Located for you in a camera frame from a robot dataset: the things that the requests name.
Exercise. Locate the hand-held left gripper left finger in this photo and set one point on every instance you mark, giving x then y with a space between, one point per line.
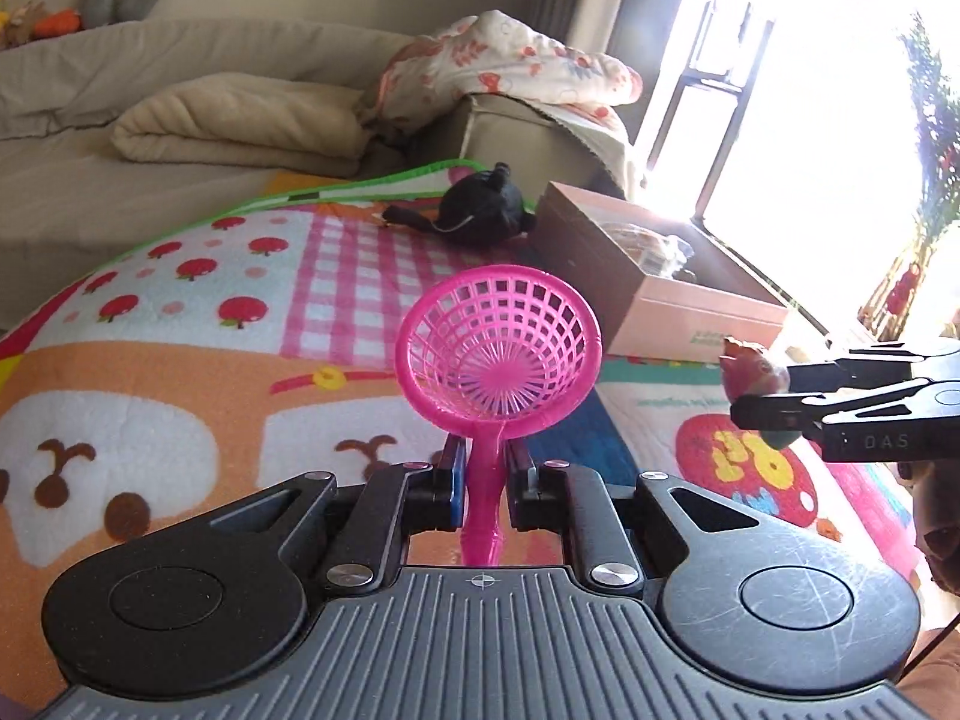
454 484

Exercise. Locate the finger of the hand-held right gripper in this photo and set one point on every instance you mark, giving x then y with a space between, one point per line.
885 364
795 412

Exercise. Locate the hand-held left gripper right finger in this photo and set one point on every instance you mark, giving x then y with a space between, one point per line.
516 484

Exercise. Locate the red toy fruit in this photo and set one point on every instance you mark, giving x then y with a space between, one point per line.
754 371

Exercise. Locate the pink toy strainer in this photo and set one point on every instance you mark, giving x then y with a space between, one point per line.
495 345

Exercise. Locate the pink cardboard box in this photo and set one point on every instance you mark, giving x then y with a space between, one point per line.
675 307

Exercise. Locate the person's right forearm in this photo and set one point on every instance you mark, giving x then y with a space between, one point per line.
934 682

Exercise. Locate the person's right hand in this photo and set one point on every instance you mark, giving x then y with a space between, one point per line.
937 525

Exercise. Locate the tall potted plant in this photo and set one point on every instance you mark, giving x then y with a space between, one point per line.
934 165

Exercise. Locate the black plush toy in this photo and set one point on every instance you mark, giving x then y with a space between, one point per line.
480 202

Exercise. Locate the colourful play mat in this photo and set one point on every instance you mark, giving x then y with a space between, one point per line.
187 330

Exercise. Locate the beige folded blanket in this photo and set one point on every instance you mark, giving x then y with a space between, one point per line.
240 124

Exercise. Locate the floral quilt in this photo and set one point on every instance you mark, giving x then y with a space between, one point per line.
517 60

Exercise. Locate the beige sofa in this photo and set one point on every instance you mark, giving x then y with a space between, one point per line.
112 187

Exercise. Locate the grey curtain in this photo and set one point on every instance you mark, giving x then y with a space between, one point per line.
600 0

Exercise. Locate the orange carrot plush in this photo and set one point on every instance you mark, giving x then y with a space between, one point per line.
58 22

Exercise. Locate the brown plush toy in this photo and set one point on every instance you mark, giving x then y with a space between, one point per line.
22 24

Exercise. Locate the dark window frame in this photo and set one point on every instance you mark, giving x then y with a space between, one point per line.
690 90

